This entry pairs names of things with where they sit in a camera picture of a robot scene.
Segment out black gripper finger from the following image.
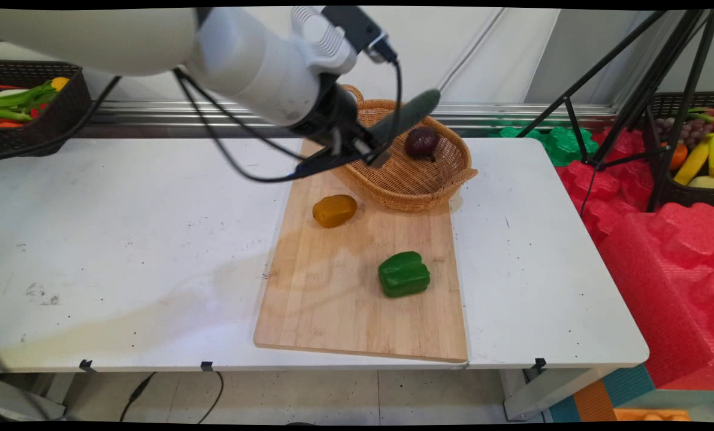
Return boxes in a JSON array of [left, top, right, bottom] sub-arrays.
[[353, 125, 384, 150], [364, 144, 392, 170]]

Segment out wooden cutting board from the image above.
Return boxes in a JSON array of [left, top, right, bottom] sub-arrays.
[[253, 139, 470, 364]]

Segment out black camera tripod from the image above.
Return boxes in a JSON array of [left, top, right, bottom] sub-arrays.
[[516, 9, 714, 214]]

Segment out black cable with plug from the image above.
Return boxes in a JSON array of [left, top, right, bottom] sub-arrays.
[[119, 372, 158, 423]]

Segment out white table leg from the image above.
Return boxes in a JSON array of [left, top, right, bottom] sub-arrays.
[[500, 367, 612, 421]]

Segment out black camera cable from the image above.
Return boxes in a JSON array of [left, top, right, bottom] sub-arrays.
[[369, 55, 404, 161]]

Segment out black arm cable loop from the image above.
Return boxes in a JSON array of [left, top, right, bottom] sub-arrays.
[[173, 68, 370, 184]]

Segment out woven wicker basket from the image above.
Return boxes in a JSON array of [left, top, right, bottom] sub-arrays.
[[332, 84, 479, 213]]

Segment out thin black hanging cable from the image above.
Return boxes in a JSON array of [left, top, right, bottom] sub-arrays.
[[198, 371, 225, 424]]

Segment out purple grape bunch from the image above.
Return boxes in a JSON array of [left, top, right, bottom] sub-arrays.
[[655, 117, 714, 150]]

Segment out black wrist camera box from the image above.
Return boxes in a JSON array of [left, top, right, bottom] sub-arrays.
[[321, 6, 399, 65]]

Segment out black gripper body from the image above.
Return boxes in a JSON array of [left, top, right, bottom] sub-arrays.
[[290, 80, 374, 163]]

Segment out red foam block pile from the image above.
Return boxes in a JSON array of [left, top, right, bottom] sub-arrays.
[[555, 125, 714, 391]]

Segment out black basket of vegetables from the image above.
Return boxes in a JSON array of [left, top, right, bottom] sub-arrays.
[[0, 60, 93, 158]]

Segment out green celery stalks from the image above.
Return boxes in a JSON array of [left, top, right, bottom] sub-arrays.
[[0, 80, 59, 123]]

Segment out teal and orange mat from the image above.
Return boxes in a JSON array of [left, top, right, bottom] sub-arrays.
[[547, 363, 655, 423]]

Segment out large yellow banana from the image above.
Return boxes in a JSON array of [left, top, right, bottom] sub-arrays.
[[673, 138, 710, 187]]

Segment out dark green cucumber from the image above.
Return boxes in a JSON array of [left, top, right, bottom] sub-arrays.
[[368, 88, 442, 149]]

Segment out orange foam piece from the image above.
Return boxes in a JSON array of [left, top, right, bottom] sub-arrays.
[[613, 408, 692, 423]]

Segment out yellow brown potato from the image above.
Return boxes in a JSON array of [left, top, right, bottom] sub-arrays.
[[312, 194, 358, 229]]

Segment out black basket of fruit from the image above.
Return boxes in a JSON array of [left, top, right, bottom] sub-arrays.
[[643, 91, 714, 211]]

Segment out green bell pepper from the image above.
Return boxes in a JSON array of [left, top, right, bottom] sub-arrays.
[[377, 251, 431, 299]]

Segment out purple red onion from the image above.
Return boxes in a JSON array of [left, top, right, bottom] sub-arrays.
[[404, 126, 441, 163]]

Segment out green foam block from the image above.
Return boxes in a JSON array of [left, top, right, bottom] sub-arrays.
[[488, 122, 601, 168]]

